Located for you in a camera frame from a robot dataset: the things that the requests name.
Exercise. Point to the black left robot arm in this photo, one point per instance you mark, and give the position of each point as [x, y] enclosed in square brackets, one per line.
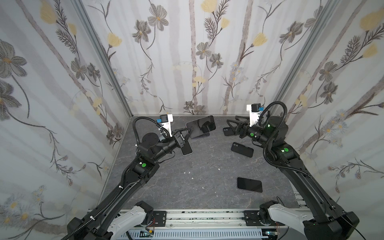
[104, 222]

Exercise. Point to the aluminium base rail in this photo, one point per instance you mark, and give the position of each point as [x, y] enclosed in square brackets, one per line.
[210, 223]

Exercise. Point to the black phone case far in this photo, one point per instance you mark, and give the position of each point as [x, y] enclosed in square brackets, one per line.
[228, 131]

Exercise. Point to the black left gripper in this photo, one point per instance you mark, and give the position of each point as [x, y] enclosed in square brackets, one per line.
[174, 141]

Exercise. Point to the purple cased phone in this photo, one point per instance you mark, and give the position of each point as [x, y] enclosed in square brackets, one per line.
[249, 185]
[201, 127]

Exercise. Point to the light blue phone case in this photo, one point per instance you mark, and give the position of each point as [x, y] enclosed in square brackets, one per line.
[186, 147]

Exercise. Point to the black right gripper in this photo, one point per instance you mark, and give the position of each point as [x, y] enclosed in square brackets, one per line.
[239, 127]

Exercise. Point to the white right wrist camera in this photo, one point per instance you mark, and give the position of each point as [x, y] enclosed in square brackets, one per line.
[255, 111]

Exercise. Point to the black phone case near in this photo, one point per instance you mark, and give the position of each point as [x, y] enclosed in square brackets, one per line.
[242, 150]

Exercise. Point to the blue phone black screen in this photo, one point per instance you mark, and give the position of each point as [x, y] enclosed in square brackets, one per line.
[186, 148]

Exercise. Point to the black phone case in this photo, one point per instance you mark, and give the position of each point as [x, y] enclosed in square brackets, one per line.
[242, 150]
[228, 131]

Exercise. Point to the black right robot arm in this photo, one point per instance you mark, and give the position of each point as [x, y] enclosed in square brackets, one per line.
[327, 220]

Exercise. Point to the purple cased phone right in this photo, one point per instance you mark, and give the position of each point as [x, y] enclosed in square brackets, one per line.
[249, 185]

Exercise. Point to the purple cased phone left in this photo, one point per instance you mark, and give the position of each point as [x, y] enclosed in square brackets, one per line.
[201, 127]

